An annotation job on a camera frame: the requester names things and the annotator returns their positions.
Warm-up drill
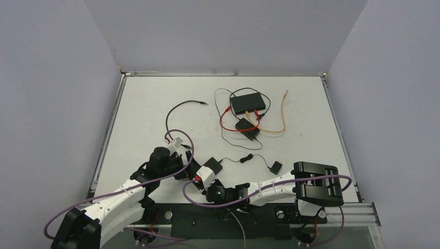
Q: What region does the black mains power cord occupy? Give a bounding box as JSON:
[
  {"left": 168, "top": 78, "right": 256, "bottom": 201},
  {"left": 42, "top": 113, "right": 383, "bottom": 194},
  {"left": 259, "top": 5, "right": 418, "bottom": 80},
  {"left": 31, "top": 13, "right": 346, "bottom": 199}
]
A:
[{"left": 229, "top": 87, "right": 271, "bottom": 121}]

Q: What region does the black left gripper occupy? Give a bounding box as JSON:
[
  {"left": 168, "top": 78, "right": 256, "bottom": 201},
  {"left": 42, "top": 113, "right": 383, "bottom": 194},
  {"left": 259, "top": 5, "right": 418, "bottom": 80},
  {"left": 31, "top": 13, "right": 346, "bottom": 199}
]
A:
[{"left": 159, "top": 151, "right": 201, "bottom": 180}]

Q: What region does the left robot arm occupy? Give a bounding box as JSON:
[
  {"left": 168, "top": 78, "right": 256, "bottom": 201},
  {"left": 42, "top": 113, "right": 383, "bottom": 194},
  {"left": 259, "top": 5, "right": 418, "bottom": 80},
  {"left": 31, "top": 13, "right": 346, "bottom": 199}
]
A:
[{"left": 50, "top": 146, "right": 194, "bottom": 248}]

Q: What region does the yellow ethernet cable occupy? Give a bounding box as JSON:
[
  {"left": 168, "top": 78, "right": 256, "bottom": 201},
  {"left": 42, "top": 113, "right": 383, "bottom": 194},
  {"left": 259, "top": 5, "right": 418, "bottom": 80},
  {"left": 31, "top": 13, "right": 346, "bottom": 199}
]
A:
[{"left": 244, "top": 90, "right": 290, "bottom": 134}]

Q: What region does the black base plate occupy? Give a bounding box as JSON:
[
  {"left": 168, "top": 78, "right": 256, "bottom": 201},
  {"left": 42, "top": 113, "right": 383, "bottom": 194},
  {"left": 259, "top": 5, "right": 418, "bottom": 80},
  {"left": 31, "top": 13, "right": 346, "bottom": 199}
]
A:
[{"left": 134, "top": 203, "right": 327, "bottom": 240}]

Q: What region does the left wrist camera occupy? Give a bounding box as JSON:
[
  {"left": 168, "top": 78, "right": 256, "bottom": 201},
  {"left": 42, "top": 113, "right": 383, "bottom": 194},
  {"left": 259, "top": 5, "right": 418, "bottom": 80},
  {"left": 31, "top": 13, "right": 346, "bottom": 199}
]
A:
[{"left": 167, "top": 137, "right": 183, "bottom": 154}]

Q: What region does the red ethernet cable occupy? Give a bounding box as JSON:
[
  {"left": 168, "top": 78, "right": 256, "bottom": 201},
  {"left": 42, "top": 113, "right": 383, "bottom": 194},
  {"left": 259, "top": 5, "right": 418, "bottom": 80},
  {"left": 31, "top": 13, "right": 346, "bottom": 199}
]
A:
[{"left": 219, "top": 106, "right": 262, "bottom": 133}]

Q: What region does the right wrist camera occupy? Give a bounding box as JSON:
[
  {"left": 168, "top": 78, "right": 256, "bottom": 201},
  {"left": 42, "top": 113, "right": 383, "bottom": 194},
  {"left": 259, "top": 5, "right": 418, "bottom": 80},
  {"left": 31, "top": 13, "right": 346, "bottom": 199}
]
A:
[{"left": 194, "top": 166, "right": 217, "bottom": 190}]

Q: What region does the short black adapter cable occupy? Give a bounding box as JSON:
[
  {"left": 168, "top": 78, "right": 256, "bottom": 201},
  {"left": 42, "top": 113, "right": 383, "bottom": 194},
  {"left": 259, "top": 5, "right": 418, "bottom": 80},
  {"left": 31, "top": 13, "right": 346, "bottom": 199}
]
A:
[{"left": 218, "top": 154, "right": 272, "bottom": 170}]

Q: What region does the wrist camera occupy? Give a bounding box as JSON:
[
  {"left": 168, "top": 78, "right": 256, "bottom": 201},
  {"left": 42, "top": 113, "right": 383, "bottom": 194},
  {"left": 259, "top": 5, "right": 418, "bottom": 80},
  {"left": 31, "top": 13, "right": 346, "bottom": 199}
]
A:
[
  {"left": 167, "top": 137, "right": 183, "bottom": 154},
  {"left": 194, "top": 166, "right": 217, "bottom": 190}
]

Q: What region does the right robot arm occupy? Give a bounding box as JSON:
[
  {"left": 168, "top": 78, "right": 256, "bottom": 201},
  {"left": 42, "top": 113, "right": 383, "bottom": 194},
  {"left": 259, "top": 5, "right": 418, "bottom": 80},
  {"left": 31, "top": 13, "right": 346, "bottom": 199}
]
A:
[{"left": 202, "top": 161, "right": 345, "bottom": 222}]

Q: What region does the black power brick adapter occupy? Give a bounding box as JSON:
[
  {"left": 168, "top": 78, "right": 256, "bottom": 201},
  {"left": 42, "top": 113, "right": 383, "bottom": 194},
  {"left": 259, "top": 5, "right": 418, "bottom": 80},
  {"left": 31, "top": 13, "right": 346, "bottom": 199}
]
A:
[{"left": 235, "top": 118, "right": 260, "bottom": 141}]

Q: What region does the ribbed black network switch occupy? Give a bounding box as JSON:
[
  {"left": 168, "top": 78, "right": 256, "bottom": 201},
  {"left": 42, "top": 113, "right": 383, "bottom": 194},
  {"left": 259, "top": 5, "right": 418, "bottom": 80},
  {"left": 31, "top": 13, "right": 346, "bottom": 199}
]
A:
[{"left": 194, "top": 157, "right": 223, "bottom": 191}]

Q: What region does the grey ethernet cable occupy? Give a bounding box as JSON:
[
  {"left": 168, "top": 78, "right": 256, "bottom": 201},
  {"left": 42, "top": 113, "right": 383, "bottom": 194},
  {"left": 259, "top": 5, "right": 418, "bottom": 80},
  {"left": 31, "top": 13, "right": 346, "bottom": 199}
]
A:
[{"left": 227, "top": 207, "right": 248, "bottom": 249}]

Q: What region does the thin black barrel plug cable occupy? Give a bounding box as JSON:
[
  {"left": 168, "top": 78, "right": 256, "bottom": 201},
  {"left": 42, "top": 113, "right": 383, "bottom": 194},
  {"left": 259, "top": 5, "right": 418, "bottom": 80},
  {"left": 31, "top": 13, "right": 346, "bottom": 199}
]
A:
[{"left": 213, "top": 88, "right": 264, "bottom": 150}]

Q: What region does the small black wall plug adapter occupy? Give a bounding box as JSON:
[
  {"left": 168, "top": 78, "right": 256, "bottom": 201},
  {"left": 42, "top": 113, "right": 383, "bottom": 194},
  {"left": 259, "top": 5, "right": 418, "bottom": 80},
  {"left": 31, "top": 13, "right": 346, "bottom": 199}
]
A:
[{"left": 269, "top": 161, "right": 283, "bottom": 175}]

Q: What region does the black Mercury switch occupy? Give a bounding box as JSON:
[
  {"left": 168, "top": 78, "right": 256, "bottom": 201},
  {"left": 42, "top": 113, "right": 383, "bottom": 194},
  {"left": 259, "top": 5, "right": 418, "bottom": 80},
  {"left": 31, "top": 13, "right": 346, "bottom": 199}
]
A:
[{"left": 230, "top": 93, "right": 266, "bottom": 115}]

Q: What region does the black ethernet cable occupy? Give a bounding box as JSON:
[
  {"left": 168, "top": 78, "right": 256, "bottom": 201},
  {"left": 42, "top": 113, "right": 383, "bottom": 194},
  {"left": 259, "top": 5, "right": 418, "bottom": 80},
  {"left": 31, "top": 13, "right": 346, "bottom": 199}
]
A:
[{"left": 166, "top": 100, "right": 209, "bottom": 150}]

